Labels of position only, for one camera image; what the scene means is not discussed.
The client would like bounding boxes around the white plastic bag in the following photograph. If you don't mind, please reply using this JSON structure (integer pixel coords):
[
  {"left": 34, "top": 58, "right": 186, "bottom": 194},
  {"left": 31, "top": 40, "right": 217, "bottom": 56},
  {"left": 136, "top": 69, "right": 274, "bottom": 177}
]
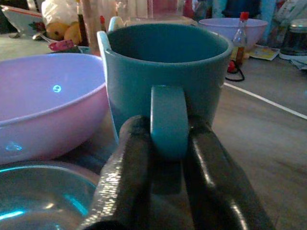
[{"left": 41, "top": 0, "right": 80, "bottom": 26}]

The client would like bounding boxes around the white spoon handle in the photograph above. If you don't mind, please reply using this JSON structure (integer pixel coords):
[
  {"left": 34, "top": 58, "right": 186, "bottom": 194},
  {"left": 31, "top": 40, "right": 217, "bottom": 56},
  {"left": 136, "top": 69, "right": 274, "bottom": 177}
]
[{"left": 108, "top": 16, "right": 125, "bottom": 32}]

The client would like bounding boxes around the teal ceramic mug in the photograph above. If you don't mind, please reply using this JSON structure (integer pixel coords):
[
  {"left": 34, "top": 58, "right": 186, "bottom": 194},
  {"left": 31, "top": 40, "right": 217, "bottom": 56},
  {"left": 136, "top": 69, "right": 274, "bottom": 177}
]
[{"left": 96, "top": 23, "right": 234, "bottom": 161}]

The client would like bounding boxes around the white floral ceramic bowl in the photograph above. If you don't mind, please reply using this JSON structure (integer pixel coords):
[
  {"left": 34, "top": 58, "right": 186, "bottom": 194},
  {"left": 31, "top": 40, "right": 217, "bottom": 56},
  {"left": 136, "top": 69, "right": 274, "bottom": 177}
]
[{"left": 0, "top": 5, "right": 46, "bottom": 39}]

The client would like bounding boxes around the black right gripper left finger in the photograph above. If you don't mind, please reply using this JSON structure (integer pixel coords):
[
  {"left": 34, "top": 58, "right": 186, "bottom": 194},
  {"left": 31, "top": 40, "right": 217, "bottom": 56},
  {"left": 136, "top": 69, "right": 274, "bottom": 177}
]
[{"left": 77, "top": 115, "right": 154, "bottom": 230}]

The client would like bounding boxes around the large pink plastic bowl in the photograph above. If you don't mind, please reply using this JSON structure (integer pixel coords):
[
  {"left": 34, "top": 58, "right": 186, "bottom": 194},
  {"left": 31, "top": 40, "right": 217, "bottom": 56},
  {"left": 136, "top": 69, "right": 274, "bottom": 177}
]
[{"left": 0, "top": 53, "right": 107, "bottom": 165}]

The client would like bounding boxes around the yellow fruit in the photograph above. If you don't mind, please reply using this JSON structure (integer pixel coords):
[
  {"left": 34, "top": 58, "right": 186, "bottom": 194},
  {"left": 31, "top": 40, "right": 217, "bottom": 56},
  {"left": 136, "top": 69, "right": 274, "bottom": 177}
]
[
  {"left": 46, "top": 22, "right": 70, "bottom": 41},
  {"left": 64, "top": 22, "right": 83, "bottom": 46}
]

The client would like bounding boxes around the small pink plastic bowl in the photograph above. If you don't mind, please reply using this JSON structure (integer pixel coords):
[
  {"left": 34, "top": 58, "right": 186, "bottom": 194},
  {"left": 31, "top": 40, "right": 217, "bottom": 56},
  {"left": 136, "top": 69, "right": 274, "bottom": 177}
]
[{"left": 198, "top": 17, "right": 269, "bottom": 52}]

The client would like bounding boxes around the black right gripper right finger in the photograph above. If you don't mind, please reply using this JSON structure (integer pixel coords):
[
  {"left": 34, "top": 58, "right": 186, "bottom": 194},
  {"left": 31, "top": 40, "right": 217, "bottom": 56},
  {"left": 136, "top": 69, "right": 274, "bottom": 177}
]
[{"left": 183, "top": 116, "right": 276, "bottom": 230}]

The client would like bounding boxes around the pink snack wrapper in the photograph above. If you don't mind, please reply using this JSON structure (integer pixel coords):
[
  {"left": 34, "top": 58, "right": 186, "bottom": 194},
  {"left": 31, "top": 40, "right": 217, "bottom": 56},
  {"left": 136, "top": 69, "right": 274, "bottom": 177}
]
[{"left": 48, "top": 39, "right": 75, "bottom": 52}]

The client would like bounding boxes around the yellow printed paper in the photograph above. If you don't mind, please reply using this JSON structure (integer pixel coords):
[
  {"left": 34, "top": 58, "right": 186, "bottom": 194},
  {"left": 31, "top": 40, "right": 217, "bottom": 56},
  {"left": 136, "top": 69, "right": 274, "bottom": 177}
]
[{"left": 248, "top": 44, "right": 281, "bottom": 61}]

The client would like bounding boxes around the shiny metal bowl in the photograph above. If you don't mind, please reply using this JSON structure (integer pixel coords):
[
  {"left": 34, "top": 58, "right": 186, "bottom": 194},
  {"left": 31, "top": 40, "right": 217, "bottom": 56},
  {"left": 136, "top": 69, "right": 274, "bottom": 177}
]
[{"left": 0, "top": 160, "right": 101, "bottom": 230}]

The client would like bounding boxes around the black cable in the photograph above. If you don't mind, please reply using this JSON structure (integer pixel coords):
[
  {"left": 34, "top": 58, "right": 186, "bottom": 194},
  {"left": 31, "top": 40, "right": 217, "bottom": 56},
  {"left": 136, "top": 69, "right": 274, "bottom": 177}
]
[{"left": 224, "top": 62, "right": 246, "bottom": 82}]

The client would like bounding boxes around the dark glass jar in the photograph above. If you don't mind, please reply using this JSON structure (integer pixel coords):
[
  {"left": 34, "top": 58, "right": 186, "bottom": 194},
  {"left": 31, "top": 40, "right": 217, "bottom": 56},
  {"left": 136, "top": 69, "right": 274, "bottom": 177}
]
[{"left": 279, "top": 18, "right": 307, "bottom": 58}]

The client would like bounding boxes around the red-capped sauce bottle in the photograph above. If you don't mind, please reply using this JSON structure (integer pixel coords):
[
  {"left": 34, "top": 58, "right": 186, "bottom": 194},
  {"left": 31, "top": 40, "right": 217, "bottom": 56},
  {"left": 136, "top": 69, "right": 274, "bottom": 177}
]
[{"left": 231, "top": 11, "right": 250, "bottom": 66}]

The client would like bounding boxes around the metal spoon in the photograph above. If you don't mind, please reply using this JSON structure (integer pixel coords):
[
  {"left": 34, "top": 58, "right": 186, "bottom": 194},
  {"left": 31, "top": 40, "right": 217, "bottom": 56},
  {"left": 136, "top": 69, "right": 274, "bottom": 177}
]
[{"left": 32, "top": 32, "right": 58, "bottom": 44}]

